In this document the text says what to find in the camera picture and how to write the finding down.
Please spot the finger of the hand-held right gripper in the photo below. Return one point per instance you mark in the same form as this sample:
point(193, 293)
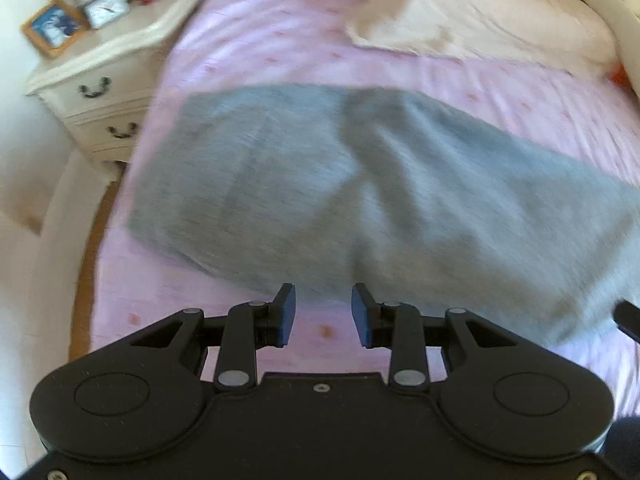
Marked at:
point(629, 319)

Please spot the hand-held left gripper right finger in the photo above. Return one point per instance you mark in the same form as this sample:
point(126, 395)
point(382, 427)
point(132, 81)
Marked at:
point(361, 318)

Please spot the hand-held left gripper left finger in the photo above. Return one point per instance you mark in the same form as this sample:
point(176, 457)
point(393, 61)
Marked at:
point(285, 316)

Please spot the grey pants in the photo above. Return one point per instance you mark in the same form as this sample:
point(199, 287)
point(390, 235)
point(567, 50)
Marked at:
point(300, 185)

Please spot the orange item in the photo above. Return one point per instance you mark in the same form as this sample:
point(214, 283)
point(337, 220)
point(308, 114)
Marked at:
point(621, 74)

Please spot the bed with pink patterned sheet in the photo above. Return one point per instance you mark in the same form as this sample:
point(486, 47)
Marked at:
point(280, 35)

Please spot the cream nightstand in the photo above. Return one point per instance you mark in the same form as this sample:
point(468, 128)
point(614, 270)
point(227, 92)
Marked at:
point(125, 45)

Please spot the cream pillow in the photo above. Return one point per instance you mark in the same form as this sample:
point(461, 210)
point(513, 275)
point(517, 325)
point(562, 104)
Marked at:
point(500, 15)

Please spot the white table clock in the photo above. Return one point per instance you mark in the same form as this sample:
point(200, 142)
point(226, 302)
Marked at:
point(106, 8)

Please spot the wooden picture frame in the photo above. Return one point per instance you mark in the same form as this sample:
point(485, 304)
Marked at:
point(54, 27)

